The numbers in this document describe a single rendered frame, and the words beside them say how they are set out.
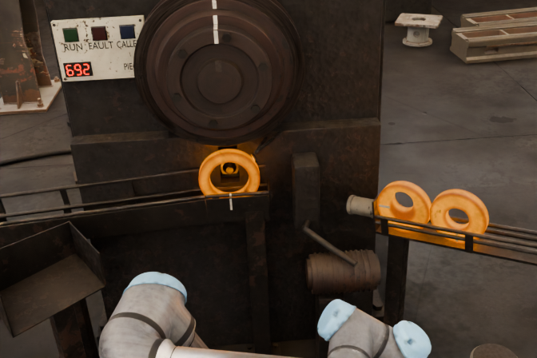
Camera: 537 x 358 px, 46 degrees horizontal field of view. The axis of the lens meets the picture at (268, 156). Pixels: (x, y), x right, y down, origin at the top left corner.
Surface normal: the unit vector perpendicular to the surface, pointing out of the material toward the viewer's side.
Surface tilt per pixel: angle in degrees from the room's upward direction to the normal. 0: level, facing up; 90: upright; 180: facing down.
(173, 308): 64
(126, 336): 12
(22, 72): 90
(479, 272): 0
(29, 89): 90
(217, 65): 90
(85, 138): 0
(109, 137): 0
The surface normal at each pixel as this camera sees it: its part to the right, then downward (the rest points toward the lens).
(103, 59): 0.06, 0.47
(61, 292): -0.11, -0.85
